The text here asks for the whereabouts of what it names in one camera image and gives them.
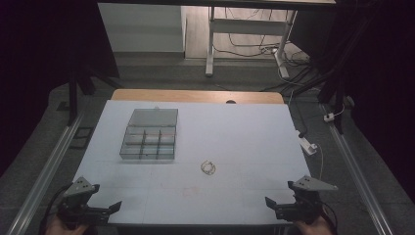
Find dark curtain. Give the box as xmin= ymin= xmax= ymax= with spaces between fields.
xmin=0 ymin=0 xmax=120 ymax=179
xmin=290 ymin=0 xmax=415 ymax=204

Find black floor cables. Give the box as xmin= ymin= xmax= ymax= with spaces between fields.
xmin=213 ymin=7 xmax=324 ymax=93

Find left hand-held gripper cable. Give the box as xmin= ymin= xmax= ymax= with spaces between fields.
xmin=39 ymin=183 xmax=72 ymax=235

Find person's right hand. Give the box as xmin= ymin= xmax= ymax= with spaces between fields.
xmin=293 ymin=215 xmax=335 ymax=235

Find right hand-held gripper cable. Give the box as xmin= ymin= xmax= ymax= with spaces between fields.
xmin=320 ymin=201 xmax=339 ymax=235

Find white desk frame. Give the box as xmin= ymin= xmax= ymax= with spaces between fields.
xmin=205 ymin=5 xmax=299 ymax=79

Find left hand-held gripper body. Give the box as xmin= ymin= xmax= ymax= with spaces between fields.
xmin=57 ymin=175 xmax=112 ymax=229

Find white cabinet panel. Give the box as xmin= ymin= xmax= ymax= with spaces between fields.
xmin=97 ymin=2 xmax=188 ymax=54

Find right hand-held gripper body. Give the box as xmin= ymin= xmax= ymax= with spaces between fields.
xmin=274 ymin=174 xmax=340 ymax=225

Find clear plastic compartment box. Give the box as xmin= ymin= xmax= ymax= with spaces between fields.
xmin=118 ymin=108 xmax=179 ymax=162

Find white table mat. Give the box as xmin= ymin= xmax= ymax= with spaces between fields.
xmin=73 ymin=99 xmax=311 ymax=226

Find aluminium rail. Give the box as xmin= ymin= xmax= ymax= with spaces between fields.
xmin=320 ymin=103 xmax=395 ymax=235
xmin=5 ymin=110 xmax=86 ymax=235

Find black metal stand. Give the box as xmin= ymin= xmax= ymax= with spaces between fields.
xmin=66 ymin=63 xmax=115 ymax=127
xmin=287 ymin=13 xmax=376 ymax=135

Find hand-held gripper cable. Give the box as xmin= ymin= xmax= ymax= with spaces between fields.
xmin=39 ymin=183 xmax=72 ymax=235
xmin=320 ymin=201 xmax=339 ymax=235

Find wooden table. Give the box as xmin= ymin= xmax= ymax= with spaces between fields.
xmin=111 ymin=88 xmax=286 ymax=106

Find person's left hand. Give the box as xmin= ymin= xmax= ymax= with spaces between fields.
xmin=44 ymin=214 xmax=90 ymax=235

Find black rectangular floor frame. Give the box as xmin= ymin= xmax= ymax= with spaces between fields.
xmin=69 ymin=126 xmax=95 ymax=151

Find white power strip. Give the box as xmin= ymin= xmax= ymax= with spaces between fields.
xmin=295 ymin=129 xmax=318 ymax=157

